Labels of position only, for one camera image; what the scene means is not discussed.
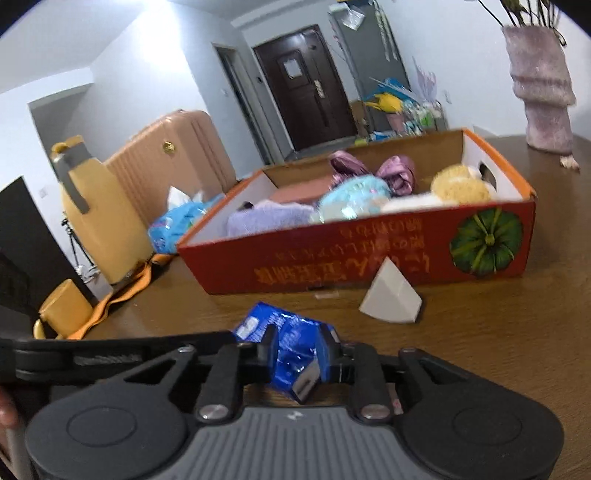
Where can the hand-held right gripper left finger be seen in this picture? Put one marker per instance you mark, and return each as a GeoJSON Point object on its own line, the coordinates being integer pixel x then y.
{"type": "Point", "coordinates": [268, 350]}

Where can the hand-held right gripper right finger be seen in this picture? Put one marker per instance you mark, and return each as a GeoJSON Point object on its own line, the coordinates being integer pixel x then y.
{"type": "Point", "coordinates": [325, 355]}

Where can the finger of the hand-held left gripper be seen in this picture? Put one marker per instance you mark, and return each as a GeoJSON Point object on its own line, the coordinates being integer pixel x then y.
{"type": "Point", "coordinates": [138, 348]}

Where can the blue milk carton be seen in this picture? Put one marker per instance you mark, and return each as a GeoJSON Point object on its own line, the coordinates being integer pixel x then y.
{"type": "Point", "coordinates": [291, 350]}

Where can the red cardboard box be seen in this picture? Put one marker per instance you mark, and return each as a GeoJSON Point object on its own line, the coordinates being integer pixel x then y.
{"type": "Point", "coordinates": [351, 263]}

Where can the purple plush toy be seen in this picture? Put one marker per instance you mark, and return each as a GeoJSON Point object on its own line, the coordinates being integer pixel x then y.
{"type": "Point", "coordinates": [270, 219]}

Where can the clear white toy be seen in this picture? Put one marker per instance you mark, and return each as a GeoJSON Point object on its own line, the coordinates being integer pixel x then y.
{"type": "Point", "coordinates": [334, 214]}

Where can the blue plush toy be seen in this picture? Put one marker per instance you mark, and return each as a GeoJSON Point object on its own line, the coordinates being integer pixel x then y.
{"type": "Point", "coordinates": [358, 191]}

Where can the yellow plush toy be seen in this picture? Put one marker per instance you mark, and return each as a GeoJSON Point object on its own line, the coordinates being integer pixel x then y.
{"type": "Point", "coordinates": [461, 187]}

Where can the person's left hand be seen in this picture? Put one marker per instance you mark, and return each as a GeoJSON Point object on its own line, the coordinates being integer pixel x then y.
{"type": "Point", "coordinates": [8, 408]}

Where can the yellow cup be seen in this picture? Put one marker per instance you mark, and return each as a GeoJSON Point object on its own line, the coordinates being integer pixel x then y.
{"type": "Point", "coordinates": [64, 307]}

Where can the white wedge sponge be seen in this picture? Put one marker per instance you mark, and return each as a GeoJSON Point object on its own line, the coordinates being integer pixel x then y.
{"type": "Point", "coordinates": [392, 297]}

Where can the black tripod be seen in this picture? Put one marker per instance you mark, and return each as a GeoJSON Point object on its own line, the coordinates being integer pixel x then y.
{"type": "Point", "coordinates": [78, 251]}

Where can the blue tissue pack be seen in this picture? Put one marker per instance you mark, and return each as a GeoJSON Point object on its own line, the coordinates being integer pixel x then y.
{"type": "Point", "coordinates": [180, 226]}

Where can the yellow thermos jug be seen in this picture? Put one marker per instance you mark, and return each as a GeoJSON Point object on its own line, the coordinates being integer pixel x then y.
{"type": "Point", "coordinates": [106, 221]}

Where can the pink suitcase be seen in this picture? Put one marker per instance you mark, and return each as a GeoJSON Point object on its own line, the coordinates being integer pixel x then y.
{"type": "Point", "coordinates": [175, 157]}

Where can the pink satin bow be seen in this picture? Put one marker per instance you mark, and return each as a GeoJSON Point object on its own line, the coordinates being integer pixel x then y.
{"type": "Point", "coordinates": [397, 173]}

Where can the pile of packets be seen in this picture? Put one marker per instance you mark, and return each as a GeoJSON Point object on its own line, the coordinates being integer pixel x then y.
{"type": "Point", "coordinates": [411, 117]}

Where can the dark brown door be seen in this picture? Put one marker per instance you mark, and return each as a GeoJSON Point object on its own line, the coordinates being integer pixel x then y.
{"type": "Point", "coordinates": [300, 87]}

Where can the grey cabinet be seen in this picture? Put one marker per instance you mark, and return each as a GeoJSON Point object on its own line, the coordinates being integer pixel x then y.
{"type": "Point", "coordinates": [364, 50]}

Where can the fallen dried petal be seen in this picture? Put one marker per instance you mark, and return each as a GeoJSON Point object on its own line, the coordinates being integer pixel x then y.
{"type": "Point", "coordinates": [569, 163]}

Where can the purple ribbed vase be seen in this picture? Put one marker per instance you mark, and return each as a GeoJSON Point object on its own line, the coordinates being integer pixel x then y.
{"type": "Point", "coordinates": [545, 97]}

